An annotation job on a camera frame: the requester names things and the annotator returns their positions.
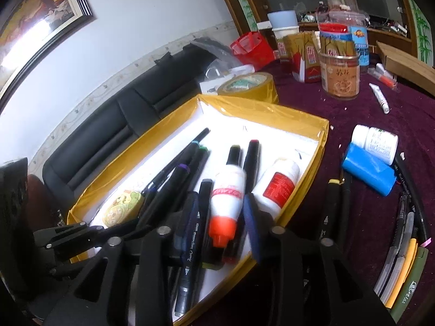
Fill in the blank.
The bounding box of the yellow tape roll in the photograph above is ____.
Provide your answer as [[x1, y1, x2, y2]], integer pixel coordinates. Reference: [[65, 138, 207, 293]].
[[217, 72, 280, 105]]

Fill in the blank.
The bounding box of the bundle of brown stick packets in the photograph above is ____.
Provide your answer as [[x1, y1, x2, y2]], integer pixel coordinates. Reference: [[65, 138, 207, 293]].
[[319, 24, 357, 58]]

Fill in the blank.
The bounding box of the red plastic basket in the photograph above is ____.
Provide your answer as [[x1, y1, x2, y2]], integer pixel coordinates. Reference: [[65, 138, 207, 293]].
[[230, 31, 275, 67]]

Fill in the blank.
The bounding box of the clear jar red lid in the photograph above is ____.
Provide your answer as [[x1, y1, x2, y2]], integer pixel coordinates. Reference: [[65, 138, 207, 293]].
[[323, 0, 360, 16]]

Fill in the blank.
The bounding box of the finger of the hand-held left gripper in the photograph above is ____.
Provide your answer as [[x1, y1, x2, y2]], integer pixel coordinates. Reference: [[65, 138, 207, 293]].
[[46, 244, 102, 279], [32, 222, 106, 250]]

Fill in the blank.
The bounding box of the white bottle red label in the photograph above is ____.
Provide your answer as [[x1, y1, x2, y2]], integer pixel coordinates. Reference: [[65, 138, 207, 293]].
[[252, 158, 301, 220]]

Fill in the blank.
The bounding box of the cardboard tray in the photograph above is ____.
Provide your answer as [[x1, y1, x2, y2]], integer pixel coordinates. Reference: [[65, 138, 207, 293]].
[[376, 41, 435, 90]]

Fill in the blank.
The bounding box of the black marker grey cap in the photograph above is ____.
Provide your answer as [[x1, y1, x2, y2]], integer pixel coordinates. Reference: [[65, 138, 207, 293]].
[[227, 145, 243, 174]]

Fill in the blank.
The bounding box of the black marker yellow-green end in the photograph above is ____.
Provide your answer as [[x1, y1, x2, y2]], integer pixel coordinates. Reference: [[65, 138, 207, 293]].
[[199, 178, 215, 270]]

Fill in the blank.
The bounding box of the blue battery pack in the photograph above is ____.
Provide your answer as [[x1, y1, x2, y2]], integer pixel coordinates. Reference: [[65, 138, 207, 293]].
[[341, 143, 397, 197]]

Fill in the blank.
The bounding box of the small white pill bottle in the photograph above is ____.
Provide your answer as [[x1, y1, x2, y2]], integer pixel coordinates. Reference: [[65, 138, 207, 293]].
[[351, 124, 399, 165]]

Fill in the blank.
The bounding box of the yellow taped box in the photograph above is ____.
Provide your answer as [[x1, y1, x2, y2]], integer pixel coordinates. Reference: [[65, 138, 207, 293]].
[[67, 94, 330, 325]]

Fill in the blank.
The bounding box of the small white tube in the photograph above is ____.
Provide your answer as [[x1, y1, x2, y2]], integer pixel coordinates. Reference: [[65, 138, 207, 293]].
[[369, 83, 391, 114]]

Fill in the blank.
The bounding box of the white bottle orange cap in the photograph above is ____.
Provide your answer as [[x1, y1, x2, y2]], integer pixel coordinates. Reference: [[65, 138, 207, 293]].
[[208, 164, 247, 248]]

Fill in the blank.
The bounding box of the purple velvet tablecloth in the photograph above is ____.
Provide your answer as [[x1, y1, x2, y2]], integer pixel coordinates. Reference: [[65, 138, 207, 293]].
[[197, 51, 435, 326]]

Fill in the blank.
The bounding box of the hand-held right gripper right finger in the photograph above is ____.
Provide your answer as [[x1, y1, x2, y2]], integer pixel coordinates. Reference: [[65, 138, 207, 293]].
[[242, 193, 396, 326]]

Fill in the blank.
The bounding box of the black marker red band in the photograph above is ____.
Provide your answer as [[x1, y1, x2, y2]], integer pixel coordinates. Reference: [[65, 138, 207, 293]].
[[222, 139, 262, 265]]

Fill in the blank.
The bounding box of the red white carton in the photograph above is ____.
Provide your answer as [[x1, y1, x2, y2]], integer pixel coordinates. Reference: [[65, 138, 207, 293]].
[[277, 34, 322, 84]]

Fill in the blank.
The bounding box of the pile of pens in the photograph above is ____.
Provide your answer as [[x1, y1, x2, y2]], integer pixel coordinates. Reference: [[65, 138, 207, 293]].
[[340, 156, 430, 320]]

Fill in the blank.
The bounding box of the shelf clutter pile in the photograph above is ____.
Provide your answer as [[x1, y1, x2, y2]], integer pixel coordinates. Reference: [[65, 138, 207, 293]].
[[299, 3, 408, 36]]

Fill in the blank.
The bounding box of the thin black pen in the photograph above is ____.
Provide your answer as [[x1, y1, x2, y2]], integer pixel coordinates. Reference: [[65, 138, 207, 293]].
[[141, 127, 211, 196]]

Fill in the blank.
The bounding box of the clear case orange insert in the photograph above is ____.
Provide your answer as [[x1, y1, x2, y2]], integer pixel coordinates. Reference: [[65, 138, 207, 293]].
[[368, 64, 399, 91]]

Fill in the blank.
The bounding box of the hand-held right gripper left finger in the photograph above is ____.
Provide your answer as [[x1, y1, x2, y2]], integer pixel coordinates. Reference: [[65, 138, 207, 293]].
[[44, 211, 191, 326]]

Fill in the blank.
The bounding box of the black leather chair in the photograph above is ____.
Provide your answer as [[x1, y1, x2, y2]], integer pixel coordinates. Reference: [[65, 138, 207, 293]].
[[42, 44, 218, 198]]

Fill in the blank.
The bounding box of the clear plastic bag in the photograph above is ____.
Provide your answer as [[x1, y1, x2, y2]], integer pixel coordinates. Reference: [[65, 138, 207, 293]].
[[190, 37, 247, 79]]

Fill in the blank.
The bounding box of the pale blue cup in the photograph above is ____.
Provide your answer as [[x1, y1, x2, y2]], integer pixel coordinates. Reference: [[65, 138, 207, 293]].
[[267, 11, 299, 29]]

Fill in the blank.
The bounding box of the black brush pen white print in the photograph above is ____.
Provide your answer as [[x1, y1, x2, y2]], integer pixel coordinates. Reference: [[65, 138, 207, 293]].
[[174, 192, 201, 320]]

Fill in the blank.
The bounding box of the black marker purple band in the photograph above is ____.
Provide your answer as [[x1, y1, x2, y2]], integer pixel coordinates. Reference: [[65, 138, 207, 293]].
[[134, 164, 190, 231]]

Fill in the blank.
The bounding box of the round cartoon tin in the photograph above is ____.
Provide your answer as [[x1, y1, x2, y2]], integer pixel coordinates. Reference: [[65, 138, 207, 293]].
[[104, 190, 145, 229]]

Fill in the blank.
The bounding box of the clear jar blue label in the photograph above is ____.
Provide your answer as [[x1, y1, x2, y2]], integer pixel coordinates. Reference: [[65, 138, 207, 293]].
[[329, 11, 370, 67]]

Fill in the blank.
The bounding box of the framed wall picture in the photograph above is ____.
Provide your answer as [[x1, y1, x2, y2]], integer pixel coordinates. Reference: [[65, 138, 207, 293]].
[[0, 0, 96, 107]]

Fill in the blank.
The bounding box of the black marker green band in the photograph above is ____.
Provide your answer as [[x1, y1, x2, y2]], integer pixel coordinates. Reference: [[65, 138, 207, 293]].
[[163, 145, 211, 218]]

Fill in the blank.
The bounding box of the small white box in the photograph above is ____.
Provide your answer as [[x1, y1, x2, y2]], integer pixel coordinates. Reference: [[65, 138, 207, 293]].
[[199, 74, 238, 95]]

